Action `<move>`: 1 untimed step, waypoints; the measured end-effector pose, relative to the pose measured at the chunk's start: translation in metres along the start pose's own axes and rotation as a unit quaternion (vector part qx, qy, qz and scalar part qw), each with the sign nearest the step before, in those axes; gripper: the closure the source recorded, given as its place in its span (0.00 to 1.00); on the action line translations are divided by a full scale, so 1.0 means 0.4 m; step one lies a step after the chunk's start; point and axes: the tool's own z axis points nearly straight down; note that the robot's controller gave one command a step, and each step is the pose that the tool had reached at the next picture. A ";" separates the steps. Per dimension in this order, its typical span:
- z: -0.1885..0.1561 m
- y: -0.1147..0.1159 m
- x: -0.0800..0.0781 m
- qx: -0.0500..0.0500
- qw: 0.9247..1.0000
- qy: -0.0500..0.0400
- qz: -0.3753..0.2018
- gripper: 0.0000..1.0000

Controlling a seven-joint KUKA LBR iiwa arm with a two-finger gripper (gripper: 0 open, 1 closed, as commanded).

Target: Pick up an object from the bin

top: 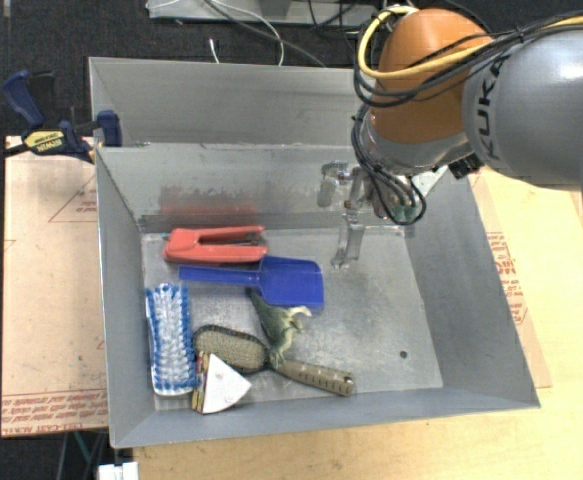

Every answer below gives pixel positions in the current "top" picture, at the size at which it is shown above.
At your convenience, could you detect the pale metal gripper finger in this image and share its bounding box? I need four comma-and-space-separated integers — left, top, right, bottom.
330, 212, 368, 270
316, 160, 353, 209

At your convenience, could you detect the blue plastic scoop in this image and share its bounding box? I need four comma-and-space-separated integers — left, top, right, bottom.
177, 254, 326, 315

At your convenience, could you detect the grey metal bin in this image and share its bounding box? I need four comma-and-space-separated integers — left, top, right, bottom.
88, 56, 542, 450

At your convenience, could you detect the green toy dinosaur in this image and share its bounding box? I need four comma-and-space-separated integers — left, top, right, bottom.
247, 289, 314, 370

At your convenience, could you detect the red stapler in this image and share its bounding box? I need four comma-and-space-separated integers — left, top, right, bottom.
162, 224, 270, 266

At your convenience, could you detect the olive hairbrush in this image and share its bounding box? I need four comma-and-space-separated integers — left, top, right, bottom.
191, 323, 358, 398

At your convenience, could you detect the white wedge-shaped box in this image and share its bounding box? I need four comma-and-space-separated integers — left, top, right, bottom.
190, 351, 254, 416

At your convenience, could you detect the blue and white scrub brush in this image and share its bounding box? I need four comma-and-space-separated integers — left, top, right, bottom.
144, 282, 200, 398

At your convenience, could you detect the brown cardboard board red print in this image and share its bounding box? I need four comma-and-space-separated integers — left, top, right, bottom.
0, 135, 555, 439

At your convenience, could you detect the black cylinder on white bracket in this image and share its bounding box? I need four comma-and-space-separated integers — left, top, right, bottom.
411, 151, 484, 200

